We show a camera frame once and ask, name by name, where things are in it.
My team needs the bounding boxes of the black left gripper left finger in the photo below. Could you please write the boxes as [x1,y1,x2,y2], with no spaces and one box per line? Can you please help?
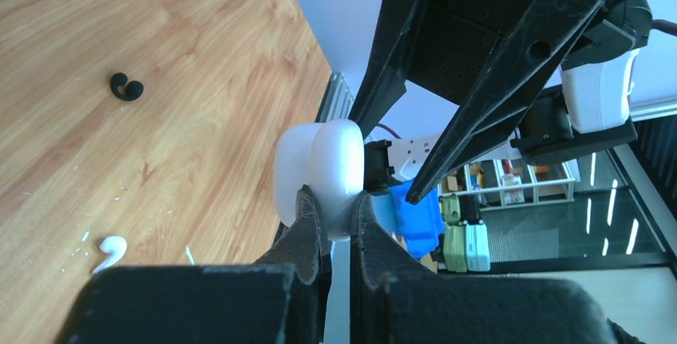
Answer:
[56,186,331,343]

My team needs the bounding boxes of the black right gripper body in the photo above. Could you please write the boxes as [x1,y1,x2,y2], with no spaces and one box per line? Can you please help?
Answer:
[407,0,532,104]

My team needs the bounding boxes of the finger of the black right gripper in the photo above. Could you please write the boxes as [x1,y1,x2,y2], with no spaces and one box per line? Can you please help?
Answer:
[406,0,605,204]
[348,0,429,137]

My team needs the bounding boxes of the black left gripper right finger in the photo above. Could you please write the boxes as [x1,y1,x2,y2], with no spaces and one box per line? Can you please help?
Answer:
[350,193,616,343]

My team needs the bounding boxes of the white earbud charging case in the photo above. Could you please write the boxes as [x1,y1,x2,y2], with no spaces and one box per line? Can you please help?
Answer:
[273,119,365,242]

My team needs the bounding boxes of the white earbud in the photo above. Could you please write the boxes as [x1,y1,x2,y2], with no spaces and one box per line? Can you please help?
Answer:
[92,235,128,275]

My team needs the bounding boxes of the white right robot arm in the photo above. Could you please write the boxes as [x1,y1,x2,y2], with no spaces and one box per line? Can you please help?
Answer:
[349,0,676,204]

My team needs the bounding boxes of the blue plastic bin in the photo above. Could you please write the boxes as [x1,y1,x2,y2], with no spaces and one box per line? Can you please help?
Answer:
[371,180,444,259]

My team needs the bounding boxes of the green suitcases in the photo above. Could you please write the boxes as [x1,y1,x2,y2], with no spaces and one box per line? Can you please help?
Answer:
[440,194,491,273]

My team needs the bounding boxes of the black earbud near right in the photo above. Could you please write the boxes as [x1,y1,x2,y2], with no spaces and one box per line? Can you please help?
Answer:
[109,73,145,101]

